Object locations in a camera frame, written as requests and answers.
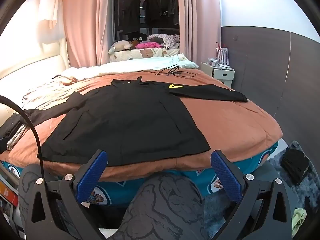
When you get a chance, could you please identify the pink plush toy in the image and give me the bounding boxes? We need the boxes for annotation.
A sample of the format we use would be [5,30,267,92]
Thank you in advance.
[135,42,163,50]

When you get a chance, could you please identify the blue printed bed sheet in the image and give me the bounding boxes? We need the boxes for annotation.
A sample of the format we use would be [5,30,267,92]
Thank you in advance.
[0,140,279,207]

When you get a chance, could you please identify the white duvet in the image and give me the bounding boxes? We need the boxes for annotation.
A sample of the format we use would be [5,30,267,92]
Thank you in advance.
[61,54,199,80]

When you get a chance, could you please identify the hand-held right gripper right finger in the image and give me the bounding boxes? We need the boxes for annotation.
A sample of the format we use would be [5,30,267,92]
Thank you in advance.
[211,150,293,240]

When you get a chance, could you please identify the grey folded garment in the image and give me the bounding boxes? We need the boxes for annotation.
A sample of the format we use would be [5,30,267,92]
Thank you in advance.
[6,122,34,153]

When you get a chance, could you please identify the orange box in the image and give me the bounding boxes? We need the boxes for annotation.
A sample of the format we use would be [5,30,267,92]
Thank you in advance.
[0,180,18,205]

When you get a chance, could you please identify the black plush toy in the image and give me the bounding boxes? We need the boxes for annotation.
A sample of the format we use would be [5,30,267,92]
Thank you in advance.
[127,32,148,43]

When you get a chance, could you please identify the row of hanging dark clothes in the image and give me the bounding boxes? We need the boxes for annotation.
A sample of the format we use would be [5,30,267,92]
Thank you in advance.
[122,0,179,34]

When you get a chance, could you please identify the large black shirt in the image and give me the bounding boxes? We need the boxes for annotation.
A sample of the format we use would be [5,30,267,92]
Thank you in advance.
[24,77,248,167]

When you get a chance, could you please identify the person's grey printed pants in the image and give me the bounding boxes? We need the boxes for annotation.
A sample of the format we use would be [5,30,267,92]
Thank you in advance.
[19,164,203,240]

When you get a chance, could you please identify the white hanging garment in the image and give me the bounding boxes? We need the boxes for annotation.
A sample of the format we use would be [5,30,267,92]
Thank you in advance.
[37,0,67,45]

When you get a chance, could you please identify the pile of dark folded clothes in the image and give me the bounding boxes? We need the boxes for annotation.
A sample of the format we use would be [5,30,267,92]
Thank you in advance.
[280,147,310,184]

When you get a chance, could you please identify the grey shaggy rug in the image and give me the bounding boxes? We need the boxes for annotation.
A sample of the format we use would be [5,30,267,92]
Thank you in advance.
[200,140,320,240]

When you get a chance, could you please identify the bear print blanket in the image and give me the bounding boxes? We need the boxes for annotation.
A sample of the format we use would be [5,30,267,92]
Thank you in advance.
[109,47,180,62]

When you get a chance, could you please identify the white nightstand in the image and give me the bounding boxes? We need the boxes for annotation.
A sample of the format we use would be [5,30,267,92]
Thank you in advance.
[200,61,235,89]

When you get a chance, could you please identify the brown blanket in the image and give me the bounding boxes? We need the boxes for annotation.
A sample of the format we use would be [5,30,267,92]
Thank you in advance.
[0,69,283,183]

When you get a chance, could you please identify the pink curtain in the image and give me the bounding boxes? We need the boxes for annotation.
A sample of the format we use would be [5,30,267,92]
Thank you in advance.
[176,0,222,67]
[62,0,115,68]

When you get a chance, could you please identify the floral cloth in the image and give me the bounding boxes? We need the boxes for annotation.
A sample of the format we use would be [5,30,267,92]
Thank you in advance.
[147,34,180,49]

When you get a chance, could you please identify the beige plush toy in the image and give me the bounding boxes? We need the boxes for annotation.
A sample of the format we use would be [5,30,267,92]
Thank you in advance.
[108,40,133,55]

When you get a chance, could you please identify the beige headboard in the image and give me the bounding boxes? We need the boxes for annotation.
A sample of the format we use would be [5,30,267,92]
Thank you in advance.
[0,37,70,80]

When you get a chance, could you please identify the black clothes hanger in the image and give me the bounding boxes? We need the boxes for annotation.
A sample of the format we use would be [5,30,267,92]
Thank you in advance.
[156,64,197,78]

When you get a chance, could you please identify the pale floral bed sheet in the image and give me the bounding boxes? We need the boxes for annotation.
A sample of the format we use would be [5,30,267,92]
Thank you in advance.
[21,79,83,105]

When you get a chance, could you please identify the white gift bag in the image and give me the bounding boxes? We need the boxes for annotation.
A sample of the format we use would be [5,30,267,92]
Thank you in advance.
[215,42,229,67]

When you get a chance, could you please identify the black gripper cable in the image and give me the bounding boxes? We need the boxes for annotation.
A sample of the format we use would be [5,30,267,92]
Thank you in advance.
[0,95,47,180]

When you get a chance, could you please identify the pale green slippers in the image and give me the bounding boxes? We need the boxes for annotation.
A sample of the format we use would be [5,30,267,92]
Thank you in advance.
[291,207,307,238]

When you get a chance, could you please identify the black folded garment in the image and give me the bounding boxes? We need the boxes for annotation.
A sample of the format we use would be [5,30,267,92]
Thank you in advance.
[0,112,28,150]

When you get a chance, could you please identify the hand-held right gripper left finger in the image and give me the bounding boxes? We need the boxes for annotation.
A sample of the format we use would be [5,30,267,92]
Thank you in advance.
[25,149,108,240]

